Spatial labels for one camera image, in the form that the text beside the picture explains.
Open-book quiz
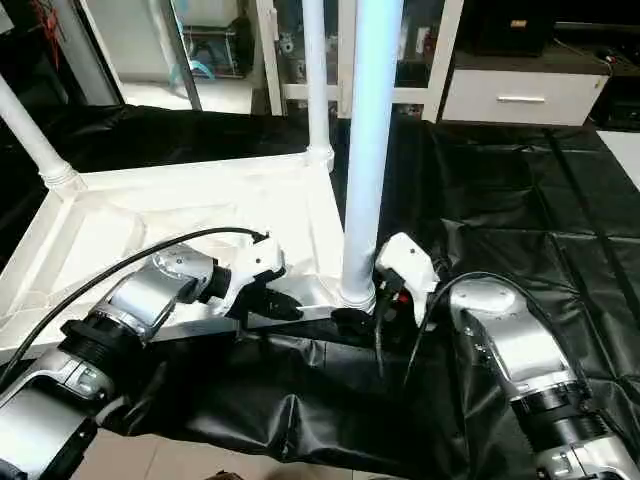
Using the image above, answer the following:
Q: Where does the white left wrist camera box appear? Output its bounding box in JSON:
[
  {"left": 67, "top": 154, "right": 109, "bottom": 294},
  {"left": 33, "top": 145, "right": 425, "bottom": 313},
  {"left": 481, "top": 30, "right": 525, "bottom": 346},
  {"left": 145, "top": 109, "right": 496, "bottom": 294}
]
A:
[{"left": 207, "top": 232, "right": 289, "bottom": 319}]

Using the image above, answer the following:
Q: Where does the black mat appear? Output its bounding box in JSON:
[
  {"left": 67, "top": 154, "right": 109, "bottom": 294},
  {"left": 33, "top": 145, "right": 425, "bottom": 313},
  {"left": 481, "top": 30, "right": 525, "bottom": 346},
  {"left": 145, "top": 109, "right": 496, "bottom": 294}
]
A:
[{"left": 0, "top": 102, "right": 640, "bottom": 476}]

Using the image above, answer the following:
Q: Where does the white plastic table leg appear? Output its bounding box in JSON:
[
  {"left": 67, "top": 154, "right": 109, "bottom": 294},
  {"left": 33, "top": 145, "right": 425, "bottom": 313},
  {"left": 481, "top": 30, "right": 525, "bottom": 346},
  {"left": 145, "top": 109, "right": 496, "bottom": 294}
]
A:
[
  {"left": 339, "top": 0, "right": 404, "bottom": 315},
  {"left": 298, "top": 0, "right": 335, "bottom": 174},
  {"left": 0, "top": 74, "right": 87, "bottom": 194}
]

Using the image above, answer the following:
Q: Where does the white drawer unit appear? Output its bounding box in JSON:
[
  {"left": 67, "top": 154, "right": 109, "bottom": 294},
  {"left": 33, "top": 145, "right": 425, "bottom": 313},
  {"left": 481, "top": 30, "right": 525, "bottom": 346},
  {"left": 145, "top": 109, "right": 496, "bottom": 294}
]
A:
[{"left": 439, "top": 68, "right": 611, "bottom": 127}]

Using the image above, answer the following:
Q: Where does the white plastic table top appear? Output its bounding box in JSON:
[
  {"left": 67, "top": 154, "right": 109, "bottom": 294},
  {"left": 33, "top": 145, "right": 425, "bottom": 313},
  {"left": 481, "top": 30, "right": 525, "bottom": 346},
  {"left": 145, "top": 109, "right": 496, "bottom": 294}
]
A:
[{"left": 0, "top": 147, "right": 377, "bottom": 362}]

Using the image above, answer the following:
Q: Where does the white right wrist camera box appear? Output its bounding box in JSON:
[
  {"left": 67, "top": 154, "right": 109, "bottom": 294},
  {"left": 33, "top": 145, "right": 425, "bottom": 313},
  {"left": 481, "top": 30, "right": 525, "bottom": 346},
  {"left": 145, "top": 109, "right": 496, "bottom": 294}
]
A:
[{"left": 373, "top": 232, "right": 442, "bottom": 329}]

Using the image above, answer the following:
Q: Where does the black box with orange label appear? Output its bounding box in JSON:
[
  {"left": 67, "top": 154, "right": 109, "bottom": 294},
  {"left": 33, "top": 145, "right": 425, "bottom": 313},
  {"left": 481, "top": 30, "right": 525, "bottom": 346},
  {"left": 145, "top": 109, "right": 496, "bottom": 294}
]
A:
[{"left": 472, "top": 0, "right": 556, "bottom": 57}]

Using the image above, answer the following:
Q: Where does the black TV stand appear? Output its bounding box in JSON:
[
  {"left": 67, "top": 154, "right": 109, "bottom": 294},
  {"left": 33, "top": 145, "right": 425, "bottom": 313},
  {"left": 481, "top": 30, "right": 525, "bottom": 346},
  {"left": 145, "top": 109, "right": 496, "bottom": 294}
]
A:
[{"left": 552, "top": 22, "right": 640, "bottom": 76}]

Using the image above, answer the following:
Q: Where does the white glass-door cabinet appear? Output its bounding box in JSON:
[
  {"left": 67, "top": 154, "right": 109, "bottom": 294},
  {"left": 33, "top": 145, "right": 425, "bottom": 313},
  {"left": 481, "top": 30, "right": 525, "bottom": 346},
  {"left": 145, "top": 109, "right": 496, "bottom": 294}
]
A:
[{"left": 254, "top": 0, "right": 464, "bottom": 124}]

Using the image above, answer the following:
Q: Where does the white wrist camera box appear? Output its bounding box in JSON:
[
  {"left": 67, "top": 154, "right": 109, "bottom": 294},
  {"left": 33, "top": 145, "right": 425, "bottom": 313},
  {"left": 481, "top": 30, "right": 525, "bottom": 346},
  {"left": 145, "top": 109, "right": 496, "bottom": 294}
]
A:
[
  {"left": 207, "top": 232, "right": 289, "bottom": 319},
  {"left": 373, "top": 232, "right": 442, "bottom": 329}
]

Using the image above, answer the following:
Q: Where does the light blue plastic stand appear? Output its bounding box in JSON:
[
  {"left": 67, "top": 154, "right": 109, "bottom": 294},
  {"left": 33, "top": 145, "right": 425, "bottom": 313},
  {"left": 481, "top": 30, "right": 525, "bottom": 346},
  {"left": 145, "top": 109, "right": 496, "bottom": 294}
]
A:
[{"left": 167, "top": 49, "right": 216, "bottom": 84}]

